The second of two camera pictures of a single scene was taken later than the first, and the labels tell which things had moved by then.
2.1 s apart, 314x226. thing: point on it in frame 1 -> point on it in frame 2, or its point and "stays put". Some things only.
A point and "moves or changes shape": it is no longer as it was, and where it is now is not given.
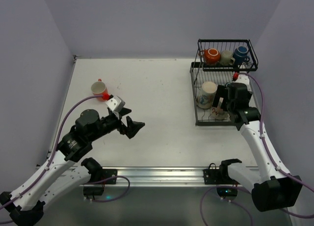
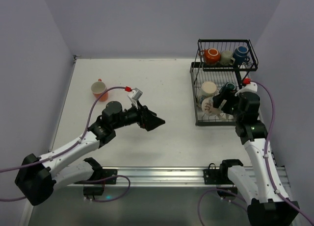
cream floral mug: (218, 113) moves or changes shape
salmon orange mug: (98, 87) stays put
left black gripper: (121, 123) -> (143, 117)
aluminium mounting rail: (166, 176) stays put
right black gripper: (219, 101) stays put
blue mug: (240, 55) stays put
